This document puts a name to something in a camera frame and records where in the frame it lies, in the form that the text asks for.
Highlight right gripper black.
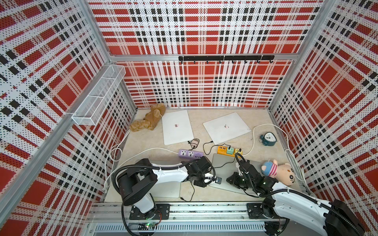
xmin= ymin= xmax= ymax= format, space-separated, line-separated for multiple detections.
xmin=226 ymin=171 xmax=255 ymax=191

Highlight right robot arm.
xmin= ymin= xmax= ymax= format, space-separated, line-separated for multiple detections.
xmin=228 ymin=153 xmax=365 ymax=236

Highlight white laptop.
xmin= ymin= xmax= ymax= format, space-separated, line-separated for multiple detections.
xmin=162 ymin=111 xmax=194 ymax=146
xmin=203 ymin=113 xmax=251 ymax=145

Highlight white cable of orange strip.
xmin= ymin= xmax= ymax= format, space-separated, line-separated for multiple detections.
xmin=241 ymin=123 xmax=319 ymax=201

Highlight silver laptop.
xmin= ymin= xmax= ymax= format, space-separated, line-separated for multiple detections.
xmin=150 ymin=161 xmax=185 ymax=198
xmin=210 ymin=154 xmax=245 ymax=194

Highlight white laptop back left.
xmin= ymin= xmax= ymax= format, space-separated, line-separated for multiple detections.
xmin=162 ymin=111 xmax=194 ymax=146

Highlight black hook rail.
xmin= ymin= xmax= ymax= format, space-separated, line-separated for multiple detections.
xmin=178 ymin=55 xmax=275 ymax=62

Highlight white laptop back right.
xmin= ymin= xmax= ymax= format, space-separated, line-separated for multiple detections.
xmin=203 ymin=113 xmax=251 ymax=145

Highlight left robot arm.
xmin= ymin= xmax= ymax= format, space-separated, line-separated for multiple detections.
xmin=111 ymin=156 xmax=218 ymax=218

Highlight white cable of purple strip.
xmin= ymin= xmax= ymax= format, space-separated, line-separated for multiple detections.
xmin=104 ymin=129 xmax=180 ymax=189

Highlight orange power strip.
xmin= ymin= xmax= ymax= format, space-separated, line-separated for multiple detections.
xmin=217 ymin=146 xmax=243 ymax=157

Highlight pink plush doll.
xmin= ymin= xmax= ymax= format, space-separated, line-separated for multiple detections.
xmin=261 ymin=159 xmax=295 ymax=186

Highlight teal alarm clock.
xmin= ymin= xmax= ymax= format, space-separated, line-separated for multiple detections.
xmin=259 ymin=132 xmax=277 ymax=147

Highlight silver laptop front right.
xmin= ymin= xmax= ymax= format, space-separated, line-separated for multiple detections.
xmin=210 ymin=154 xmax=245 ymax=194

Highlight brown teddy bear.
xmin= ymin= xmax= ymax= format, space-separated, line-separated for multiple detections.
xmin=130 ymin=103 xmax=166 ymax=132

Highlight silver laptop front left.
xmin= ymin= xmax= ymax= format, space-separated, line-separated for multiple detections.
xmin=150 ymin=161 xmax=185 ymax=198

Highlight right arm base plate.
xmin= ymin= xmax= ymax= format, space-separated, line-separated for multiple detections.
xmin=246 ymin=202 xmax=285 ymax=220

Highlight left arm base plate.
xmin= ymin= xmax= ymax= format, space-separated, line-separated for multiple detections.
xmin=129 ymin=204 xmax=171 ymax=220

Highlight black cable of teal charger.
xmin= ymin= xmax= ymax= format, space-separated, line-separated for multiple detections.
xmin=180 ymin=181 xmax=195 ymax=203

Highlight white wire basket shelf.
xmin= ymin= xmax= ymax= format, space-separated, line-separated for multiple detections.
xmin=72 ymin=65 xmax=126 ymax=126

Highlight purple power strip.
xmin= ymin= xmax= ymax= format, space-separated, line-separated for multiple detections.
xmin=178 ymin=149 xmax=204 ymax=159

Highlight black cable laptop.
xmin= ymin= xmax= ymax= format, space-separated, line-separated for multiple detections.
xmin=214 ymin=148 xmax=242 ymax=185
xmin=202 ymin=141 xmax=219 ymax=156

